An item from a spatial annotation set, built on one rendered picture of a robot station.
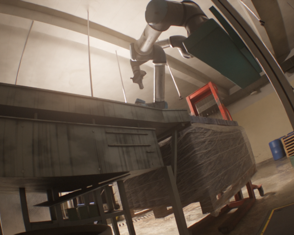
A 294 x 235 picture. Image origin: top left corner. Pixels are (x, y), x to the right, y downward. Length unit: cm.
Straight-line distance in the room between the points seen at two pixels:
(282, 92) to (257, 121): 966
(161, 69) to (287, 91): 80
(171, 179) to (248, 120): 959
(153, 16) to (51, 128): 60
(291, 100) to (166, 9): 58
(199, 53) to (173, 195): 73
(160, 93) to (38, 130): 81
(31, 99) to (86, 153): 31
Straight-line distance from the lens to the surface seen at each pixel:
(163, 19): 75
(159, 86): 119
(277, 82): 68
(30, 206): 335
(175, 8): 77
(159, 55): 114
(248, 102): 1059
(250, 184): 277
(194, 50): 69
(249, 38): 77
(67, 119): 82
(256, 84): 978
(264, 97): 1041
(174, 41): 138
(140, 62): 160
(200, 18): 75
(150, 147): 95
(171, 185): 101
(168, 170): 101
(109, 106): 87
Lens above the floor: 71
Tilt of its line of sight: 22 degrees up
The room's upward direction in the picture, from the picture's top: 15 degrees counter-clockwise
